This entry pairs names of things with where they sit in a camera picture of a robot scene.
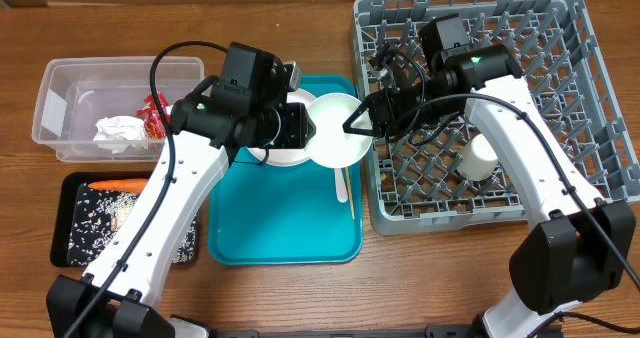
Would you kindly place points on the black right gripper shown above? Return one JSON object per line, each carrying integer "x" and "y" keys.
{"x": 389, "y": 108}

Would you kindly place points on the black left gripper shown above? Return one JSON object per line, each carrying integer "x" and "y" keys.
{"x": 299, "y": 135}

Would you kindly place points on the cream bowl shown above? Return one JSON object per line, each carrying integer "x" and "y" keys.
{"x": 330, "y": 146}

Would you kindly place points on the white small cup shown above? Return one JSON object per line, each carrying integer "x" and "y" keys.
{"x": 479, "y": 160}

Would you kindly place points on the red snack wrapper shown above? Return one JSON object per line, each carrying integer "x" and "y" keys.
{"x": 152, "y": 122}

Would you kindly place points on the orange carrot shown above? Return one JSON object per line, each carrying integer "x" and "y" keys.
{"x": 134, "y": 185}

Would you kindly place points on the white tissue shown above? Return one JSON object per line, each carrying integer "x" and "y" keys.
{"x": 119, "y": 133}

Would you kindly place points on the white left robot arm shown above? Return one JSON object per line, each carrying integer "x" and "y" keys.
{"x": 245, "y": 106}

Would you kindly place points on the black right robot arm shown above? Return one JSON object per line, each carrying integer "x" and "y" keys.
{"x": 578, "y": 243}

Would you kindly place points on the pink plate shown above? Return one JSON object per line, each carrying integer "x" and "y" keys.
{"x": 291, "y": 157}

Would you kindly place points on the white plastic fork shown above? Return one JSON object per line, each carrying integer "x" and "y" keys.
{"x": 340, "y": 186}

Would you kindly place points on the wooden chopstick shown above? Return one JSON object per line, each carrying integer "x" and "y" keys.
{"x": 349, "y": 192}

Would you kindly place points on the teal plastic tray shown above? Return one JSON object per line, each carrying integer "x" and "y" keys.
{"x": 268, "y": 215}

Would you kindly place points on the grey dish rack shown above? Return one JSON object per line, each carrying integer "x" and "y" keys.
{"x": 416, "y": 188}

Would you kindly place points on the spilled rice and peanuts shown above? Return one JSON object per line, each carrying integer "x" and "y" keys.
{"x": 97, "y": 217}

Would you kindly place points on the clear plastic bin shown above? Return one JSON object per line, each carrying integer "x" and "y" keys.
{"x": 75, "y": 93}

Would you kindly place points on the black tray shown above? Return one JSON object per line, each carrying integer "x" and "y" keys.
{"x": 66, "y": 207}

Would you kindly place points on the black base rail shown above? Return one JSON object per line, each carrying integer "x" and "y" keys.
{"x": 325, "y": 334}

